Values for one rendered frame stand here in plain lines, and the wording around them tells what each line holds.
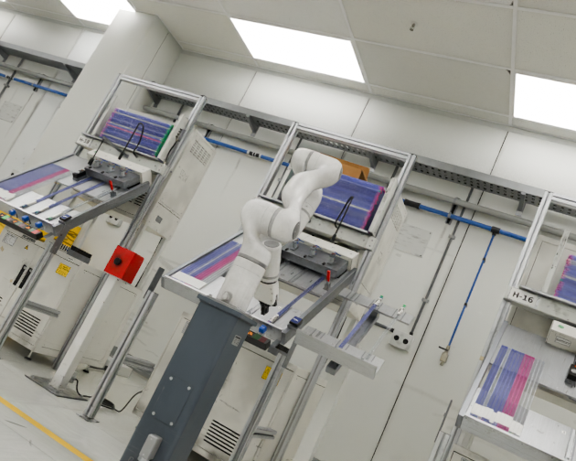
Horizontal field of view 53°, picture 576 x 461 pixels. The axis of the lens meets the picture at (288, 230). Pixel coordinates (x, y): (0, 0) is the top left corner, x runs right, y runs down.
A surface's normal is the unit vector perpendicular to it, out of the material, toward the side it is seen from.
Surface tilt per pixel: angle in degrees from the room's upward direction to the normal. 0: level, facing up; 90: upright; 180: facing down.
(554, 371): 45
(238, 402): 90
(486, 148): 90
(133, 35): 90
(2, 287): 90
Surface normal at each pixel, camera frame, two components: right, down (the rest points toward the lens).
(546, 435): 0.08, -0.88
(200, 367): -0.26, -0.33
